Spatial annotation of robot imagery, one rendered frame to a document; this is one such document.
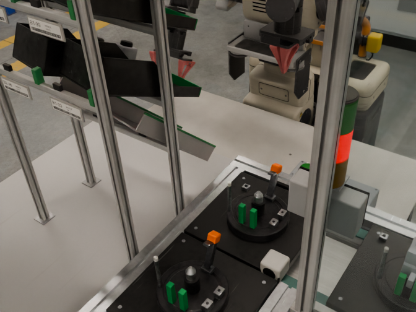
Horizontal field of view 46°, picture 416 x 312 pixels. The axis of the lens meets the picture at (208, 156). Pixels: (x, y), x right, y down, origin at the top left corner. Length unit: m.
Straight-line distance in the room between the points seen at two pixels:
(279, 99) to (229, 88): 1.70
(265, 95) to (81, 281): 0.99
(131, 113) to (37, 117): 2.32
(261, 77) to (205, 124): 0.32
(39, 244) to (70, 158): 0.35
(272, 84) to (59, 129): 1.83
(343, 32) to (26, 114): 3.07
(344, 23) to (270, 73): 1.22
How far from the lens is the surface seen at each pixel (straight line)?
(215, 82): 3.58
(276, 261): 1.02
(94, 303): 1.03
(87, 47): 0.83
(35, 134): 3.32
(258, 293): 1.00
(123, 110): 1.17
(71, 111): 0.96
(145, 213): 1.32
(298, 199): 0.83
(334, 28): 0.62
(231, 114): 1.66
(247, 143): 1.53
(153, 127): 1.07
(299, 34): 1.07
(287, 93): 1.79
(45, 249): 1.30
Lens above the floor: 1.77
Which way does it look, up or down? 38 degrees down
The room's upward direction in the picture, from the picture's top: 3 degrees counter-clockwise
